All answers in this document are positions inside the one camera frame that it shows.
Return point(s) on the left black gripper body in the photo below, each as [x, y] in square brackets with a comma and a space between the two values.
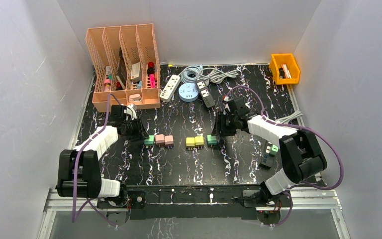
[138, 130]

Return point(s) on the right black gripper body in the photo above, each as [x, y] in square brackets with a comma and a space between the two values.
[232, 126]

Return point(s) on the green plug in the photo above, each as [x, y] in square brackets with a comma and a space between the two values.
[150, 141]
[211, 140]

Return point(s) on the pink plug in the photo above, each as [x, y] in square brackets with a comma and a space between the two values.
[159, 139]
[169, 141]

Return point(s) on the yellow plug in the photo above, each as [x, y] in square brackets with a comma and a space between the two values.
[199, 142]
[190, 143]

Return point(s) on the black power strip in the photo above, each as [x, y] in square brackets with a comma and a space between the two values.
[205, 94]
[268, 156]

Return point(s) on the white power strip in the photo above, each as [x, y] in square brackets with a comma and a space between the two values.
[170, 87]

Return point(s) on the round blue power socket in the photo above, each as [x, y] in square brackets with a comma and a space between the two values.
[188, 92]

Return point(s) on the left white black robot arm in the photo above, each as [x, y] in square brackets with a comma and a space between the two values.
[79, 174]

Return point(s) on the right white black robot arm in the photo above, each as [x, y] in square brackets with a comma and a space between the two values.
[301, 154]

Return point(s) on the pink file organizer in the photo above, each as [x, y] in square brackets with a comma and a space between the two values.
[127, 66]

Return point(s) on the orange storage bin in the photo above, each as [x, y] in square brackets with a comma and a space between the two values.
[285, 69]

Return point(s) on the aluminium base frame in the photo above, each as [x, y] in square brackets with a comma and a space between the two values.
[196, 212]

